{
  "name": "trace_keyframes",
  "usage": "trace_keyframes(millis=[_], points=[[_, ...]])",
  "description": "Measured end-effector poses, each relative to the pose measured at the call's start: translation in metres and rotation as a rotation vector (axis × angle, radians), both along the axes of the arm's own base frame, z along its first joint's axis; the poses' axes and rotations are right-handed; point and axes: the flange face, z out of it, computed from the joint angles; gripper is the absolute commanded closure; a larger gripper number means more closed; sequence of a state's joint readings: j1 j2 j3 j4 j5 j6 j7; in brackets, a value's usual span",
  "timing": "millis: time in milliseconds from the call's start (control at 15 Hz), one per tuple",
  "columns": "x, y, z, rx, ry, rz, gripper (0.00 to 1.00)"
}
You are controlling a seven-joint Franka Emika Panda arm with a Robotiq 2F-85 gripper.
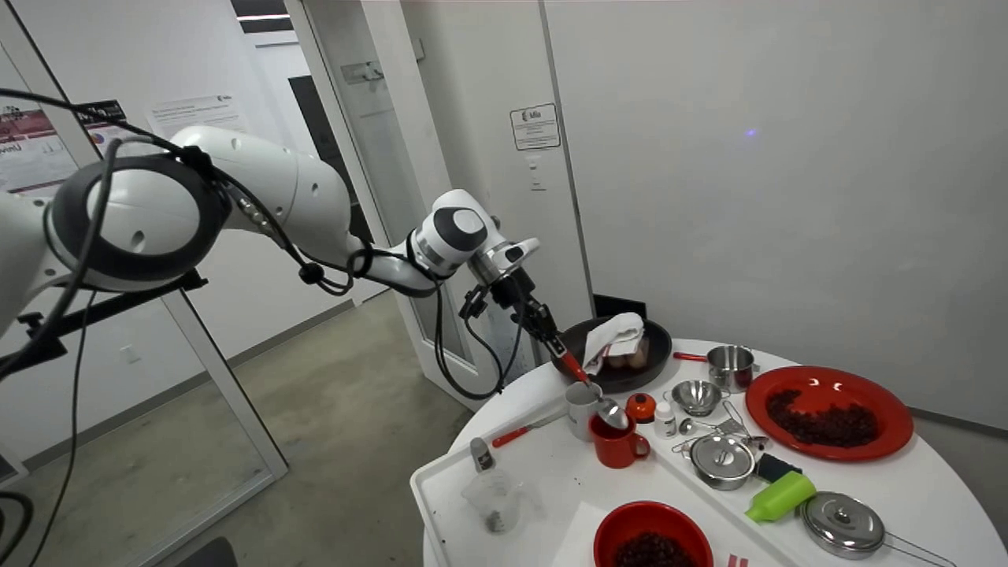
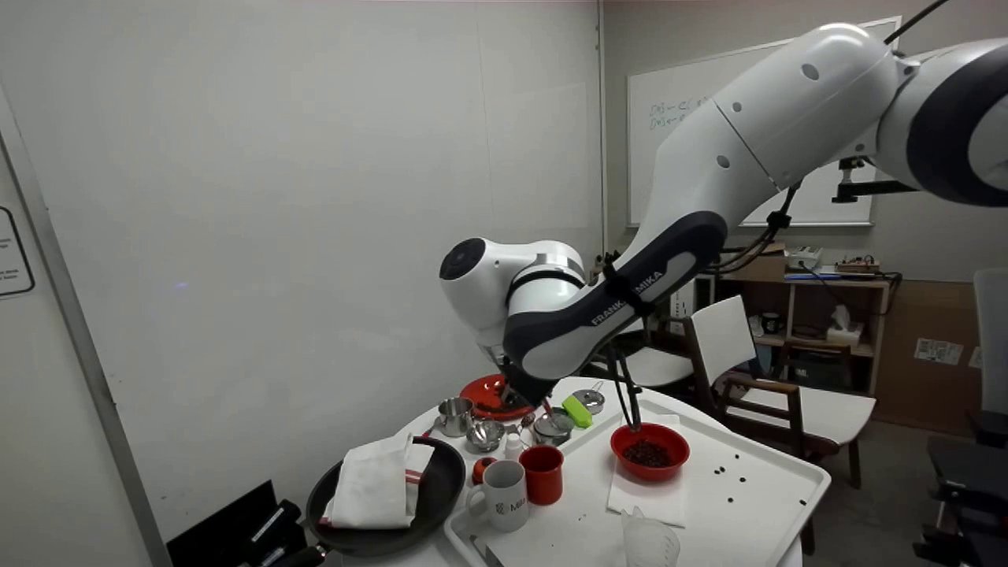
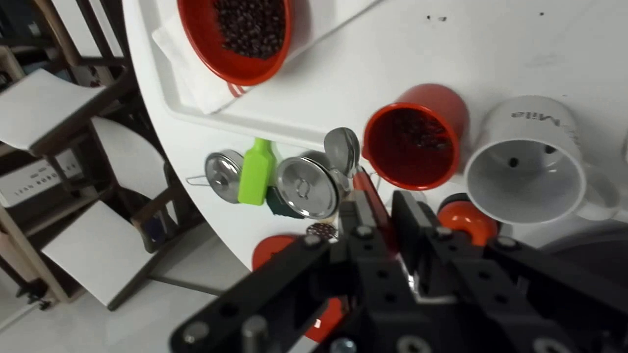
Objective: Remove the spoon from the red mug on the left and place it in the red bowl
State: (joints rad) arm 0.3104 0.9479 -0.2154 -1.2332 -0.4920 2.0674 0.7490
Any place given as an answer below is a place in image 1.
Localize red mug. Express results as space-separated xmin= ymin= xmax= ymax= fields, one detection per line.
xmin=586 ymin=411 xmax=656 ymax=472

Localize red plate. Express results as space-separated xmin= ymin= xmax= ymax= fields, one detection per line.
xmin=744 ymin=362 xmax=920 ymax=468

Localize black hanging cable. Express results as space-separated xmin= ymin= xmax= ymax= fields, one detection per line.
xmin=22 ymin=288 xmax=103 ymax=567

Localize coffee bean pile on plate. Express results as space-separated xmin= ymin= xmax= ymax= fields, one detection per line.
xmin=761 ymin=387 xmax=886 ymax=451

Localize red handled metal utensil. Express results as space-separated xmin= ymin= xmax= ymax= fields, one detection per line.
xmin=466 ymin=413 xmax=566 ymax=475

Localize small steel bowl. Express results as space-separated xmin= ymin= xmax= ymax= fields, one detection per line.
xmin=668 ymin=378 xmax=724 ymax=421

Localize white door with sign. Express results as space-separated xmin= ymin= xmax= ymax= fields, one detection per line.
xmin=401 ymin=0 xmax=599 ymax=387

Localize red handled metal spoon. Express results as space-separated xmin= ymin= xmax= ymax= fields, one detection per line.
xmin=558 ymin=353 xmax=632 ymax=436

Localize small metal shaker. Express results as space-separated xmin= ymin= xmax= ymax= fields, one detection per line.
xmin=656 ymin=406 xmax=698 ymax=442

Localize red bowl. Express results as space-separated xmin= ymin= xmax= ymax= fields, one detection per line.
xmin=588 ymin=498 xmax=717 ymax=567

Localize clear glass cup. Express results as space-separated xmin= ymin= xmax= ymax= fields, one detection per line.
xmin=462 ymin=472 xmax=532 ymax=540

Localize white plastic tray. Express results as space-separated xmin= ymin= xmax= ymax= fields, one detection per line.
xmin=405 ymin=391 xmax=804 ymax=567

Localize small orange round object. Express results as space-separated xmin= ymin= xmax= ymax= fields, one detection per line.
xmin=624 ymin=391 xmax=661 ymax=427

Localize green vegetable toy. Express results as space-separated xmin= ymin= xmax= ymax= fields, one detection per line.
xmin=744 ymin=469 xmax=819 ymax=525

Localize coffee bean pile in bowl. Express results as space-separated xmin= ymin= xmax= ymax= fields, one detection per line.
xmin=612 ymin=531 xmax=698 ymax=567

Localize black frying pan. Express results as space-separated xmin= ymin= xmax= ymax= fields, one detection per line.
xmin=555 ymin=316 xmax=678 ymax=397

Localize small steel pot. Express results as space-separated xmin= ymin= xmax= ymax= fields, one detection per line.
xmin=670 ymin=344 xmax=761 ymax=393

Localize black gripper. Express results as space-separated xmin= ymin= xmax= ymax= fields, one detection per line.
xmin=476 ymin=249 xmax=579 ymax=365

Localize white folded cloth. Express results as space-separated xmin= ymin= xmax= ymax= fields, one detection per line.
xmin=579 ymin=309 xmax=649 ymax=380

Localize black camera stand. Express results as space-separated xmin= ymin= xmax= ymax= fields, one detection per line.
xmin=0 ymin=269 xmax=210 ymax=380

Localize white door with glass panel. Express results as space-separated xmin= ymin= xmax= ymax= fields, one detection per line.
xmin=280 ymin=0 xmax=509 ymax=416

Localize white mug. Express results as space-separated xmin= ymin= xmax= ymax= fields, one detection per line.
xmin=560 ymin=380 xmax=609 ymax=442

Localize white door sign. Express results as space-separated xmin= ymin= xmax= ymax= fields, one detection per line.
xmin=508 ymin=100 xmax=566 ymax=154

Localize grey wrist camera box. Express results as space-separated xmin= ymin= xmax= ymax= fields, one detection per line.
xmin=494 ymin=232 xmax=544 ymax=269

